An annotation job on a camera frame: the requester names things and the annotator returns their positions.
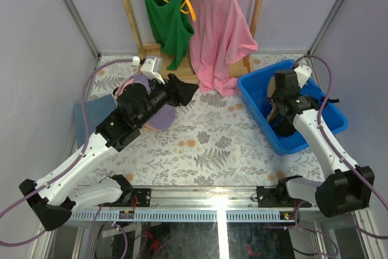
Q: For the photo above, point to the blue plastic bin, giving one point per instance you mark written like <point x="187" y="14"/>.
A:
<point x="253" y="88"/>

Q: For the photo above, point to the pink cap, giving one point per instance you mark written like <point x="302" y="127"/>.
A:
<point x="119" y="90"/>

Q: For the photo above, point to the green tank top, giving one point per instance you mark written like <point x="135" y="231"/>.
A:
<point x="171" y="28"/>

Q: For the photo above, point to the pink t-shirt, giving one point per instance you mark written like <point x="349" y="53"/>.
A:
<point x="222" y="37"/>

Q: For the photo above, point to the purple cap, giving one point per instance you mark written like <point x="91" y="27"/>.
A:
<point x="165" y="117"/>

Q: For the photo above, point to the beige sport cap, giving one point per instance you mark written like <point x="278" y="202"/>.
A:
<point x="271" y="87"/>

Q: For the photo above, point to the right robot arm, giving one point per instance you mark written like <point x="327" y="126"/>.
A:
<point x="346" y="187"/>

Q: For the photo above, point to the black sport cap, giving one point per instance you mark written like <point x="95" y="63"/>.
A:
<point x="284" y="128"/>

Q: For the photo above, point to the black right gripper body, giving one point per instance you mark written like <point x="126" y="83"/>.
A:
<point x="275" y="98"/>

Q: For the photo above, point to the aluminium mounting rail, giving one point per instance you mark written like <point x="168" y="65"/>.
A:
<point x="197" y="203"/>

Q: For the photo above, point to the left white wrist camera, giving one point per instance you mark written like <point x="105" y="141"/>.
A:
<point x="150" y="67"/>

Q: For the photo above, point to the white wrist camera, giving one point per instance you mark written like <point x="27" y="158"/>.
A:
<point x="150" y="67"/>
<point x="303" y="73"/>

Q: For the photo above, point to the folded blue cloth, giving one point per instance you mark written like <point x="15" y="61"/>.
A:
<point x="96" y="110"/>

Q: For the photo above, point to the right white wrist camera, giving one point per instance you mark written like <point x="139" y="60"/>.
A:
<point x="303" y="73"/>

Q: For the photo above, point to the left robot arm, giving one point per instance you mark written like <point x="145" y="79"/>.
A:
<point x="56" y="197"/>

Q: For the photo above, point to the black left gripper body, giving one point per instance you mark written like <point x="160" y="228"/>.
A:
<point x="173" y="91"/>

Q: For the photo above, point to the wooden clothes rack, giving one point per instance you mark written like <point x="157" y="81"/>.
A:
<point x="184" y="71"/>

